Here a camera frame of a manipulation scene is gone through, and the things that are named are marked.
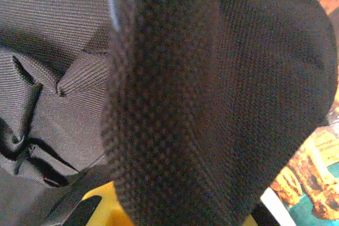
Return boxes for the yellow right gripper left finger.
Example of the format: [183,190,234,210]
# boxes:
[63,180,135,226]

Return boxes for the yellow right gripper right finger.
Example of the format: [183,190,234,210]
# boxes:
[243,214,260,226]

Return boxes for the teal orange cave landscape book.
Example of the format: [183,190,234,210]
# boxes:
[261,0,339,226]

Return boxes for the black backpack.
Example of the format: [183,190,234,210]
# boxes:
[0,0,339,226]

